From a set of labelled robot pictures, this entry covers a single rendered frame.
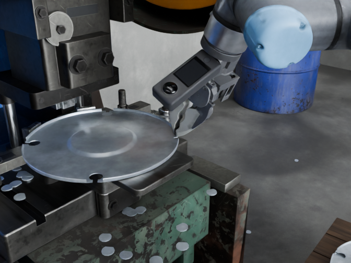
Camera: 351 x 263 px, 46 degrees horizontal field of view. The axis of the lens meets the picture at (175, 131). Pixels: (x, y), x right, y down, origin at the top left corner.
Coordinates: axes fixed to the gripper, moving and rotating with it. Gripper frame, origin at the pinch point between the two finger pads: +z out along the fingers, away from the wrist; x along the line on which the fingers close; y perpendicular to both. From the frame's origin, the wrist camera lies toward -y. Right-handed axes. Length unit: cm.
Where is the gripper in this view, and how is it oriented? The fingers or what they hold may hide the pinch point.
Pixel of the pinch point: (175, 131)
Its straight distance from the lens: 78.9
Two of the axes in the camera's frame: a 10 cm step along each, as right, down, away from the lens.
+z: -3.2, 6.9, 6.4
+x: -6.9, -6.4, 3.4
